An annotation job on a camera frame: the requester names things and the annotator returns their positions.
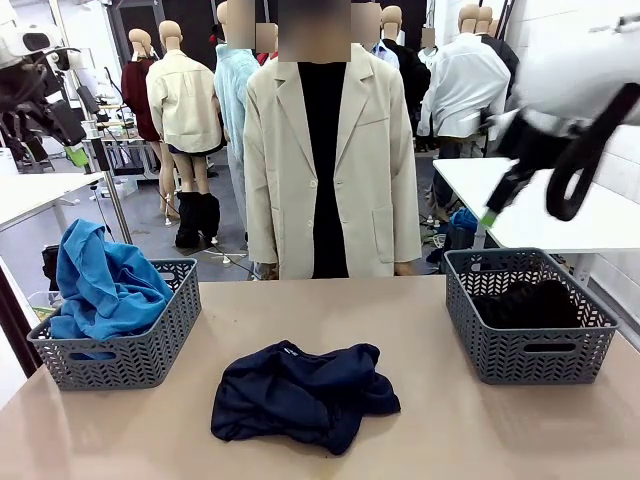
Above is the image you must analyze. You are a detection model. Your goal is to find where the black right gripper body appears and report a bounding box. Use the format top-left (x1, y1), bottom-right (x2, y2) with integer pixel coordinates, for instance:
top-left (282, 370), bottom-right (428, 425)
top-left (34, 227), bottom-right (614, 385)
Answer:
top-left (496, 116), bottom-right (572, 172)

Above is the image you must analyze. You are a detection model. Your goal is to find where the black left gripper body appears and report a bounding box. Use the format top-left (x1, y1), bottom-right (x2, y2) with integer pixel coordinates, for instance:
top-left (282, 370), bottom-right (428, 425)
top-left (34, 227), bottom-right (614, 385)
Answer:
top-left (45, 101), bottom-right (87, 147)

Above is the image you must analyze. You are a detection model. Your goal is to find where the black garment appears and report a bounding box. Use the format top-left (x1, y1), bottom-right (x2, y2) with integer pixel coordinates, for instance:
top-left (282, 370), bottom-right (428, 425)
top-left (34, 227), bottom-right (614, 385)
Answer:
top-left (472, 279), bottom-right (584, 330)

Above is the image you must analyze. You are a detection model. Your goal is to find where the black monitor on stand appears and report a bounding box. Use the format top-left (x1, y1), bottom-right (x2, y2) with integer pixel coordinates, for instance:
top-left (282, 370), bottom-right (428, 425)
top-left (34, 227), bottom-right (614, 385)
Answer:
top-left (77, 85), bottom-right (101, 115)

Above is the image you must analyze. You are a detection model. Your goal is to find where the bright blue cloth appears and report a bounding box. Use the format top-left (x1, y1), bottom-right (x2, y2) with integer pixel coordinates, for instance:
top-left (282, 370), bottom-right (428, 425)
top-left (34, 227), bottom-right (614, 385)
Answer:
top-left (448, 207), bottom-right (480, 231)

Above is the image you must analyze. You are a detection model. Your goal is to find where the white table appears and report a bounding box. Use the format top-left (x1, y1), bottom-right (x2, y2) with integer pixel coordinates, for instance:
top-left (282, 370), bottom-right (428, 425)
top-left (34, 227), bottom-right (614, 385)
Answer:
top-left (0, 171), bottom-right (109, 231)
top-left (432, 156), bottom-right (640, 282)

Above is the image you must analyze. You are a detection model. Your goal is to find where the silver metal pole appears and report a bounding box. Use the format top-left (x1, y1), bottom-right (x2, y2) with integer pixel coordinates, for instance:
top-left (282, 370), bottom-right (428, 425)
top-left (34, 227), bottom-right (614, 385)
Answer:
top-left (89, 119), bottom-right (134, 246)

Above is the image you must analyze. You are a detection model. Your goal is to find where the mannequin in dark red sweater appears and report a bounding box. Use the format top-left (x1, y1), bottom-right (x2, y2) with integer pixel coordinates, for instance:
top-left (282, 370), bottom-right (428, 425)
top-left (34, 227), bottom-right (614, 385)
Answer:
top-left (121, 28), bottom-right (180, 227)

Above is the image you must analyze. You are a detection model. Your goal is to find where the mannequin in white shirt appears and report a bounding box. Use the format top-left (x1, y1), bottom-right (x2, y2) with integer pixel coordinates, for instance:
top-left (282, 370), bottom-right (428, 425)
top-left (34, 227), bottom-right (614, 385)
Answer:
top-left (417, 2), bottom-right (512, 159)

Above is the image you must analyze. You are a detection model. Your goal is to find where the mannequin in black jacket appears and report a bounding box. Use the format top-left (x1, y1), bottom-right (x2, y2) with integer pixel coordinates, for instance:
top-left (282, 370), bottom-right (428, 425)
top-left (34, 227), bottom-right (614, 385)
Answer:
top-left (477, 4), bottom-right (524, 76)

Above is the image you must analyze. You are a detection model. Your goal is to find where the mannequin in cream jacket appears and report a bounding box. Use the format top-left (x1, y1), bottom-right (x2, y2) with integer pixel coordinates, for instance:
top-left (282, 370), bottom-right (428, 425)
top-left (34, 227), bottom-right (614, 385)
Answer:
top-left (145, 19), bottom-right (225, 199)

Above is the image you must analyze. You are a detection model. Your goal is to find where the black bag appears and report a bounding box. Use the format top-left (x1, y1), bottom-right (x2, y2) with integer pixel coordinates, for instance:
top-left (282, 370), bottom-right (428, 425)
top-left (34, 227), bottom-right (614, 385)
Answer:
top-left (41, 244), bottom-right (62, 292)

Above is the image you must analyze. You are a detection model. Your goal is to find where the mannequin in long black coat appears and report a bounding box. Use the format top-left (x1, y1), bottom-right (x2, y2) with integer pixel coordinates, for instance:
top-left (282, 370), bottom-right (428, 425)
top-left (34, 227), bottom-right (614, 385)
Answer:
top-left (382, 5), bottom-right (432, 151)

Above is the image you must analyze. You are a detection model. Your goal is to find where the black fuzzy boot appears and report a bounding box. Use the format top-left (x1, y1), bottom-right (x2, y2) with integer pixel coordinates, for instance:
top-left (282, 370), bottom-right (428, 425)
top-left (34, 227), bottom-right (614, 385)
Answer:
top-left (174, 191), bottom-right (204, 249)
top-left (199, 192), bottom-right (222, 244)

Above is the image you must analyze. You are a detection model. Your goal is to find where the mannequin in light blue sweater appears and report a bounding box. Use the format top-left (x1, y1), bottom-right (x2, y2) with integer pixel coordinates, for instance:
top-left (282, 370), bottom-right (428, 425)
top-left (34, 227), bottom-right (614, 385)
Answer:
top-left (213, 0), bottom-right (261, 221)

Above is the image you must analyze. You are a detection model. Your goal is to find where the mannequin in blue shirt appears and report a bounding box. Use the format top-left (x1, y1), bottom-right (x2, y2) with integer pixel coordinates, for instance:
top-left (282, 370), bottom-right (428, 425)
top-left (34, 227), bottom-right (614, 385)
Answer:
top-left (351, 2), bottom-right (401, 70)

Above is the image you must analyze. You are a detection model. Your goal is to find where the grey plastic lattice basket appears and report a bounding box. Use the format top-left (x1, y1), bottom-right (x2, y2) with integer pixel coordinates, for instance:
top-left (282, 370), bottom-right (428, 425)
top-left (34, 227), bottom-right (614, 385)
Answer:
top-left (27, 258), bottom-right (203, 392)
top-left (443, 247), bottom-right (621, 385)

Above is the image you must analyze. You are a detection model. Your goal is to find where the person in beige coat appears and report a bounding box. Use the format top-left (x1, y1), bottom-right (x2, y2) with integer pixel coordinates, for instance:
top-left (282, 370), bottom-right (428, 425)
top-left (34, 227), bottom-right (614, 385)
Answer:
top-left (243, 0), bottom-right (424, 281)

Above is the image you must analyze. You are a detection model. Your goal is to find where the mannequin with red collar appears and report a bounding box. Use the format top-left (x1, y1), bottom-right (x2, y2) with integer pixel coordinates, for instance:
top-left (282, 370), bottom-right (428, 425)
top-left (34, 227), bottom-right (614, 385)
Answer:
top-left (254, 22), bottom-right (282, 67)

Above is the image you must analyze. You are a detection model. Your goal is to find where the navy blue garment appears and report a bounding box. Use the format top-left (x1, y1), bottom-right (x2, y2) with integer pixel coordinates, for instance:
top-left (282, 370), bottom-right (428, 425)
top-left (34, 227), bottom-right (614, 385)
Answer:
top-left (210, 340), bottom-right (402, 456)

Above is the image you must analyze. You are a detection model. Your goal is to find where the thick black cable loop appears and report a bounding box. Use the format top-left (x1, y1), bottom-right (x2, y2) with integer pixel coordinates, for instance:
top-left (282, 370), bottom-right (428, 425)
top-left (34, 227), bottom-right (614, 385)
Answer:
top-left (546, 82), bottom-right (640, 222)

